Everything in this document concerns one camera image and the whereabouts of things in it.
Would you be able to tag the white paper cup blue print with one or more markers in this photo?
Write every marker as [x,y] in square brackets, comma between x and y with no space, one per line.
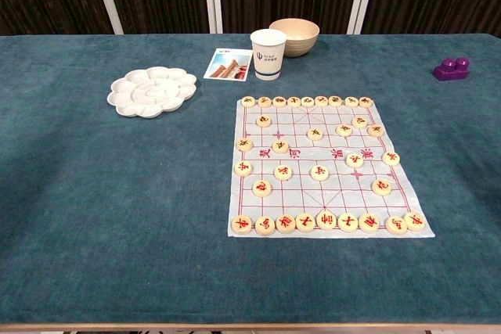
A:
[268,56]

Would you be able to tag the beige bowl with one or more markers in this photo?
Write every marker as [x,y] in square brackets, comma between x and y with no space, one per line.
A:
[301,42]

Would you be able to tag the building photo postcard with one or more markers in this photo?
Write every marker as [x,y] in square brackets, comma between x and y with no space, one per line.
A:
[227,66]

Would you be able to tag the wooden xiangqi piece red character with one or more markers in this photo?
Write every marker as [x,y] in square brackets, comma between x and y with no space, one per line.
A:
[415,221]
[348,222]
[381,187]
[305,221]
[285,223]
[391,158]
[319,173]
[243,168]
[368,223]
[354,160]
[265,226]
[261,188]
[326,220]
[282,172]
[396,225]
[241,224]

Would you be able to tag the wooden xiangqi piece black character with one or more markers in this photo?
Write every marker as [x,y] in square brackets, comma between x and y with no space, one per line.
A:
[314,133]
[307,101]
[279,101]
[375,130]
[321,101]
[247,101]
[344,129]
[351,102]
[335,101]
[365,102]
[280,146]
[263,120]
[264,101]
[244,144]
[294,102]
[359,122]

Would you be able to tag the teal velvet tablecloth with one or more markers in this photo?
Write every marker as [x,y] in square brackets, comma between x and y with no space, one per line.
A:
[117,193]

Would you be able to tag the white flower-shaped paint palette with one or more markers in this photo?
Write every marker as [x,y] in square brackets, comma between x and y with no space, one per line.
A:
[152,92]

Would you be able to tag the white xiangqi board sheet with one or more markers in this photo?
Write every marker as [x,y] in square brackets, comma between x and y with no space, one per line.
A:
[336,193]

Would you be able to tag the purple toy building block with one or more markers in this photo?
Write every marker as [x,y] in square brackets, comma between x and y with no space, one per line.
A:
[450,70]

